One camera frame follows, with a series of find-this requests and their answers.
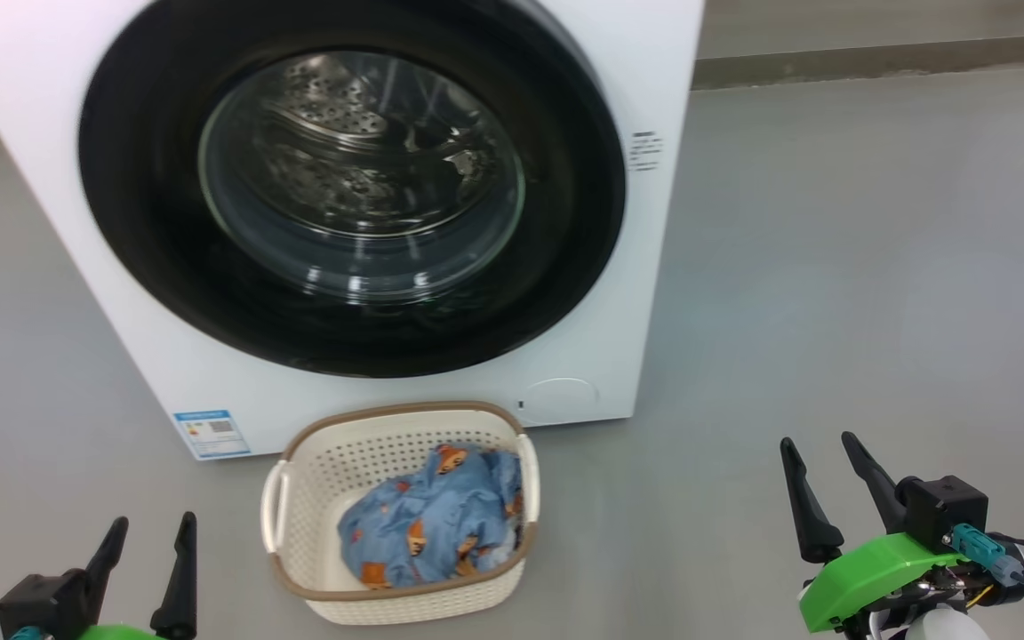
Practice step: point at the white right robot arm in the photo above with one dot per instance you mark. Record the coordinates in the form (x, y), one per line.
(930, 627)

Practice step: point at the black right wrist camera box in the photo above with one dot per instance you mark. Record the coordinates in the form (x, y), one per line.
(943, 511)

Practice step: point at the blue bear print garment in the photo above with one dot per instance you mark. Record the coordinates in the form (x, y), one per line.
(432, 524)

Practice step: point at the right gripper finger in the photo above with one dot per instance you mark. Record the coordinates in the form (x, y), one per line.
(876, 484)
(810, 516)

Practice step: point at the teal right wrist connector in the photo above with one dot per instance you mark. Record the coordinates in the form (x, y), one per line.
(974, 542)

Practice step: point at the round white filter cover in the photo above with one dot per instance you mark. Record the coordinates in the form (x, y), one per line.
(561, 400)

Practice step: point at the black round glass washer door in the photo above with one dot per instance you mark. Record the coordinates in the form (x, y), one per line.
(139, 222)

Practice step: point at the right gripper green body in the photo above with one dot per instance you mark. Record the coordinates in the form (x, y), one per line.
(868, 573)

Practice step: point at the blue energy label sticker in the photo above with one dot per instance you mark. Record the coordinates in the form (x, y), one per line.
(212, 434)

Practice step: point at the cream perforated laundry basket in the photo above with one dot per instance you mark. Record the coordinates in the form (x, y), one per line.
(316, 471)

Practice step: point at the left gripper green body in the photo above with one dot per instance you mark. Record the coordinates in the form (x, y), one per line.
(116, 633)

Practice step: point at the perforated steel washer drum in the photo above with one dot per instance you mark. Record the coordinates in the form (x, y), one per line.
(343, 142)

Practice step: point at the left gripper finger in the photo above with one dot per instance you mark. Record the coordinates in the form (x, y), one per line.
(108, 556)
(181, 587)

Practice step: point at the white front-load washing machine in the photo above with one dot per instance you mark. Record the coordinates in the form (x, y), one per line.
(50, 178)

